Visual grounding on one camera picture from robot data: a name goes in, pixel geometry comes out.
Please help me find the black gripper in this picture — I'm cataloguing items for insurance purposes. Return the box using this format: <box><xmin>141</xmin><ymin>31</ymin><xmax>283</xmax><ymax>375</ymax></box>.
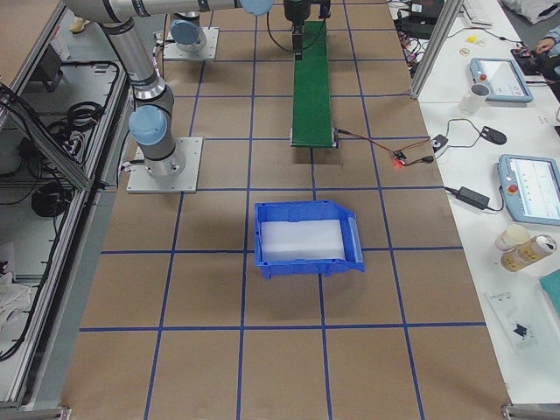
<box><xmin>283</xmin><ymin>0</ymin><xmax>312</xmax><ymax>60</ymax></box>

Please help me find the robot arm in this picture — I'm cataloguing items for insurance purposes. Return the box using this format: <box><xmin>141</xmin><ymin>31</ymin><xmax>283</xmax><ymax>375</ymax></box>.
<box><xmin>169</xmin><ymin>1</ymin><xmax>326</xmax><ymax>60</ymax></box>
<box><xmin>65</xmin><ymin>1</ymin><xmax>237</xmax><ymax>181</ymax></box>

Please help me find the green conveyor belt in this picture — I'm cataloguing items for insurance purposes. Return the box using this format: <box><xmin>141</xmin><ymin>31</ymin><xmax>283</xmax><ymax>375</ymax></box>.
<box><xmin>290</xmin><ymin>20</ymin><xmax>338</xmax><ymax>148</ymax></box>

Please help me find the small controller board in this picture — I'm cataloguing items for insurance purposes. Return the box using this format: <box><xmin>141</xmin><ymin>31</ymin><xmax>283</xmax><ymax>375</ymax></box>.
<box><xmin>391</xmin><ymin>150</ymin><xmax>407</xmax><ymax>167</ymax></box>

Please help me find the blue plastic bin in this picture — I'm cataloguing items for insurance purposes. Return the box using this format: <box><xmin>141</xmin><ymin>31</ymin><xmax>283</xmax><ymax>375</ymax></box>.
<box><xmin>255</xmin><ymin>199</ymin><xmax>365</xmax><ymax>279</ymax></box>

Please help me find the white mug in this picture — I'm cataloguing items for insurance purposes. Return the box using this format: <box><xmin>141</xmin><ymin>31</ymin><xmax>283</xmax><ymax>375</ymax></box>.
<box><xmin>458</xmin><ymin>83</ymin><xmax>491</xmax><ymax>115</ymax></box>

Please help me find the white foam sheet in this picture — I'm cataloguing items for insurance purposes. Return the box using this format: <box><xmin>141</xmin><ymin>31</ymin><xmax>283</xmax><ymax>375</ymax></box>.
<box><xmin>260</xmin><ymin>220</ymin><xmax>345</xmax><ymax>262</ymax></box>

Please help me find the teach pendant far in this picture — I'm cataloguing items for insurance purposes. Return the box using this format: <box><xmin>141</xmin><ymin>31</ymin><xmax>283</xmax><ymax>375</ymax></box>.
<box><xmin>470</xmin><ymin>58</ymin><xmax>533</xmax><ymax>103</ymax></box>

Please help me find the teach pendant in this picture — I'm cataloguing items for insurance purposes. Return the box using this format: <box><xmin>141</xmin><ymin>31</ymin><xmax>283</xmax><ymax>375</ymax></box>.
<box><xmin>497</xmin><ymin>154</ymin><xmax>559</xmax><ymax>226</ymax></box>
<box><xmin>470</xmin><ymin>58</ymin><xmax>533</xmax><ymax>103</ymax></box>

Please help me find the black computer mouse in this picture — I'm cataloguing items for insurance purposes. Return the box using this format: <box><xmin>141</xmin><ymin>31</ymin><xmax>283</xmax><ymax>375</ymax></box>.
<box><xmin>480</xmin><ymin>126</ymin><xmax>508</xmax><ymax>145</ymax></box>

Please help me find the black power adapter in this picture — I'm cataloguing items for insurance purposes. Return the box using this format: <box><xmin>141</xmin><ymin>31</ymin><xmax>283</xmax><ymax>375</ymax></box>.
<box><xmin>455</xmin><ymin>186</ymin><xmax>489</xmax><ymax>210</ymax></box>

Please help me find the teach pendant near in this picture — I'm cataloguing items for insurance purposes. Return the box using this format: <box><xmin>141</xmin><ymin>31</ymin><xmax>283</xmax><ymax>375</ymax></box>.
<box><xmin>497</xmin><ymin>154</ymin><xmax>559</xmax><ymax>226</ymax></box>

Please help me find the drink can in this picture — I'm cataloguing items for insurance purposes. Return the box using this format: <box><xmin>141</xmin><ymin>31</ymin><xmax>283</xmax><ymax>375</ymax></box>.
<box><xmin>500</xmin><ymin>234</ymin><xmax>557</xmax><ymax>272</ymax></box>

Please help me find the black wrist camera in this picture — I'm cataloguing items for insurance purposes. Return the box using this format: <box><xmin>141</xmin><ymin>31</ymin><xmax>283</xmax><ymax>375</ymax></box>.
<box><xmin>316</xmin><ymin>0</ymin><xmax>332</xmax><ymax>20</ymax></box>

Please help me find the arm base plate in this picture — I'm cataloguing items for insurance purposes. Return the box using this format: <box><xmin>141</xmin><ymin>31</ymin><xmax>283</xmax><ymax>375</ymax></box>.
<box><xmin>127</xmin><ymin>137</ymin><xmax>203</xmax><ymax>193</ymax></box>
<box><xmin>164</xmin><ymin>27</ymin><xmax>220</xmax><ymax>61</ymax></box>

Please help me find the aluminium frame post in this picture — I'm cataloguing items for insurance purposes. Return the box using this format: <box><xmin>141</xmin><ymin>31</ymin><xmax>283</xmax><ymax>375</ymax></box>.
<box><xmin>409</xmin><ymin>0</ymin><xmax>463</xmax><ymax>100</ymax></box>

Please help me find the red black conveyor cable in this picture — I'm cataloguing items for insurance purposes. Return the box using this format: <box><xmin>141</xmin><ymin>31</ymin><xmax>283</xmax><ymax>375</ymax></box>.
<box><xmin>334</xmin><ymin>127</ymin><xmax>435</xmax><ymax>169</ymax></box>

